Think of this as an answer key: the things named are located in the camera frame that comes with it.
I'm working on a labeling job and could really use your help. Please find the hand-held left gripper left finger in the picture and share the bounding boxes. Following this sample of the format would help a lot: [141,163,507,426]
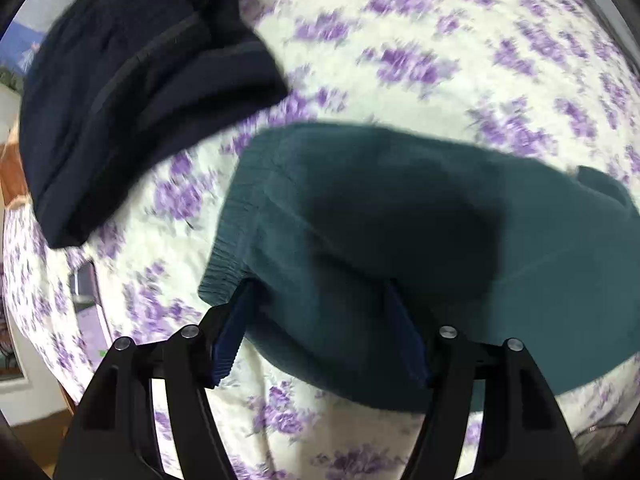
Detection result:
[52,280,262,480]

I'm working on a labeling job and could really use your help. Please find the blue wall poster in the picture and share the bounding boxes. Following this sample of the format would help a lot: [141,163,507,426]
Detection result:
[0,17,51,93]

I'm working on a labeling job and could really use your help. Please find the dark green sweatshirt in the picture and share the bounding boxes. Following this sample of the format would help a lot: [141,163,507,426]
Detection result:
[198,121,640,411]

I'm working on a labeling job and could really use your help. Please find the black smartphone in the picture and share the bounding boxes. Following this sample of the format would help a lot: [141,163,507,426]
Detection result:
[67,258,116,348]

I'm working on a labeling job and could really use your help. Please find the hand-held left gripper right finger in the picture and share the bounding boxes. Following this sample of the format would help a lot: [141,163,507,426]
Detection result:
[382,282,587,480]

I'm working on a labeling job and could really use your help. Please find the navy folded pants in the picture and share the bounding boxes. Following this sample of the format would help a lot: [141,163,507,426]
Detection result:
[19,0,290,250]

